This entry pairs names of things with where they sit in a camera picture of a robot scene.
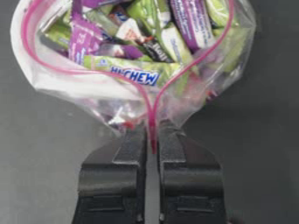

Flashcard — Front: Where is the clear bag with pink zip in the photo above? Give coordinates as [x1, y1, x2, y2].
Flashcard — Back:
[10, 0, 258, 155]

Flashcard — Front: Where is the green Hi-Chew candy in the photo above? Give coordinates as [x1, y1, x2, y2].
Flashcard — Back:
[82, 54, 185, 88]

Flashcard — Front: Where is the dark brown wrapped candy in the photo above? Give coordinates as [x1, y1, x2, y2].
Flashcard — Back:
[138, 36, 175, 64]

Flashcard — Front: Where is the white green wrapped candy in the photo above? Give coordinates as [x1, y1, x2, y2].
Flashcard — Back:
[158, 22, 197, 67]

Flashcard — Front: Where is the purple wrapped candy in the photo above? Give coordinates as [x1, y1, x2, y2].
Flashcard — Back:
[69, 12, 106, 66]
[169, 0, 218, 54]

